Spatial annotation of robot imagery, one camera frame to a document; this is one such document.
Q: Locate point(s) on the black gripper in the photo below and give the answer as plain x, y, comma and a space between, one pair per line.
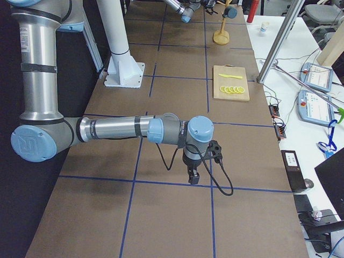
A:
209, 4
191, 163

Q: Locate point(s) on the dark teal mug yellow inside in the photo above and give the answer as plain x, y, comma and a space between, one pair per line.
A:
230, 12

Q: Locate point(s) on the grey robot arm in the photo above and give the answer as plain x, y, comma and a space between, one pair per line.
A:
73, 82
187, 12

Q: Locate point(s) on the wooden cup storage rack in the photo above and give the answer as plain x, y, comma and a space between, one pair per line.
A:
221, 37

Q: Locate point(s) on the paper cup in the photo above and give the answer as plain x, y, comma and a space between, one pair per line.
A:
263, 28

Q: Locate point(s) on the yellow plastic knife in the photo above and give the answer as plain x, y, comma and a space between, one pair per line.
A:
231, 76

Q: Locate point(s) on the bamboo cutting board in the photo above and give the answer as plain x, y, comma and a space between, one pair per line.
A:
219, 81

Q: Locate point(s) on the black power strip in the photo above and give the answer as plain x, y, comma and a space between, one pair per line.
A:
280, 130
274, 111

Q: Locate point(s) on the black box with label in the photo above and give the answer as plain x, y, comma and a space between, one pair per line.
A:
293, 171

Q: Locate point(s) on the black computer mouse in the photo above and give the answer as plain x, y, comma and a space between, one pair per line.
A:
308, 183

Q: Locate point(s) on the teach pendant far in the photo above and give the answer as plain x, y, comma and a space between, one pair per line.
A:
317, 77

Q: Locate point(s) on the teach pendant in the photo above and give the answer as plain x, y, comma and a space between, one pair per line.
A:
313, 109
317, 77

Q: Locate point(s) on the teach pendant near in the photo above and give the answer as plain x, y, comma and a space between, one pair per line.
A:
313, 109

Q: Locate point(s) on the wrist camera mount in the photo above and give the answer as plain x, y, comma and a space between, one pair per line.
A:
215, 150

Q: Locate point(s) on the aluminium frame post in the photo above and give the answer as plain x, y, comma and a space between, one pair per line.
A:
282, 34

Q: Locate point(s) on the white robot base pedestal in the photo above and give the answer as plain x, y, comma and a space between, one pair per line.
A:
123, 71

